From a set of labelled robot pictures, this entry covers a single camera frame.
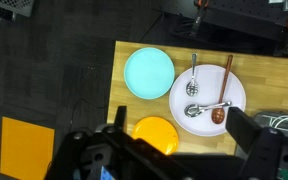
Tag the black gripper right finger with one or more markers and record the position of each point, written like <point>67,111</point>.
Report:
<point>244,128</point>

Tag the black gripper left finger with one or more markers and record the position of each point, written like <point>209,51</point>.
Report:
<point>122,116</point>

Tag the small silver spoon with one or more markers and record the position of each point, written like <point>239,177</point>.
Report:
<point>192,89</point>

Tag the brown wooden spoon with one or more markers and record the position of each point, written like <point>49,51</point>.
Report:
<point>218,116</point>

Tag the yellow plate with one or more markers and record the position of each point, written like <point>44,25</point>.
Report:
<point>155,133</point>

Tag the teal plate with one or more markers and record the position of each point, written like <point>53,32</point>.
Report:
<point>149,73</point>

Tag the large silver spoon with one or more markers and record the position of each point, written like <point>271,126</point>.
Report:
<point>192,110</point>

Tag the large white plate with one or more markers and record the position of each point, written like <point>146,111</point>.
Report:
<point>207,86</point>

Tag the orange floor square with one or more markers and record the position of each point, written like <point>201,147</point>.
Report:
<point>27,146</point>

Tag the black perforated mounting board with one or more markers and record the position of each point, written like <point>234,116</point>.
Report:
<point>244,20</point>

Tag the grey mesh crate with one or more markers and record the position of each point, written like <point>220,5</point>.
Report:
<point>7,6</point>

